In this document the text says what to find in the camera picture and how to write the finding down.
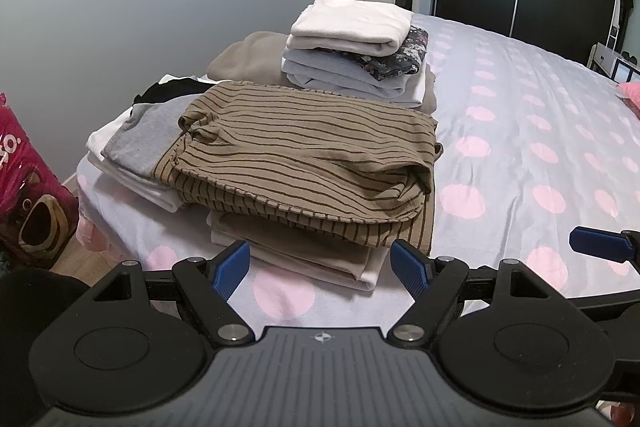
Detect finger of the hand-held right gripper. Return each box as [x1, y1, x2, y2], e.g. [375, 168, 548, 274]
[569, 227, 640, 265]

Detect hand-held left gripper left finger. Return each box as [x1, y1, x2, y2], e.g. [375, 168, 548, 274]
[87, 240, 253, 349]

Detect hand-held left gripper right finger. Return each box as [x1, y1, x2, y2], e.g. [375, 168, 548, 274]
[390, 239, 558, 349]

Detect striped brown shirt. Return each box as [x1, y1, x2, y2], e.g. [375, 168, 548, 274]
[165, 79, 445, 255]

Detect white folded t-shirt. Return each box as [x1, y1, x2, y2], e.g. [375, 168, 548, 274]
[86, 104, 188, 214]

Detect pink bed skirt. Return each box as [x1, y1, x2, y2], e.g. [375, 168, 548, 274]
[75, 207, 113, 254]

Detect pink pillow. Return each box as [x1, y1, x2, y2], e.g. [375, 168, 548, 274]
[617, 82, 640, 110]

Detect polka dot bed sheet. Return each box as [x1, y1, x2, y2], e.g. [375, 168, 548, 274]
[75, 12, 640, 333]

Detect white thin folded garment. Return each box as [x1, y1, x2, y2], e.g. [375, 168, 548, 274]
[395, 63, 438, 114]

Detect white shelf unit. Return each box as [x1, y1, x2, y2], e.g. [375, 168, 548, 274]
[589, 42, 640, 84]

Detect black garment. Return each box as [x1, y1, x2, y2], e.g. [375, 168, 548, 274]
[134, 77, 216, 106]

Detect dark floral garment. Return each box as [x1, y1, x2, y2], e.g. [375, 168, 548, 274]
[357, 26, 431, 82]

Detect taupe folded garment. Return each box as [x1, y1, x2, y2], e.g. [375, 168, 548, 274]
[206, 31, 301, 88]

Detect light grey folded garment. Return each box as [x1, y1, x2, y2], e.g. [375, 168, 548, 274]
[281, 46, 426, 98]

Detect pink bear print bag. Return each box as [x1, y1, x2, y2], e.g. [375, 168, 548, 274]
[0, 92, 81, 269]

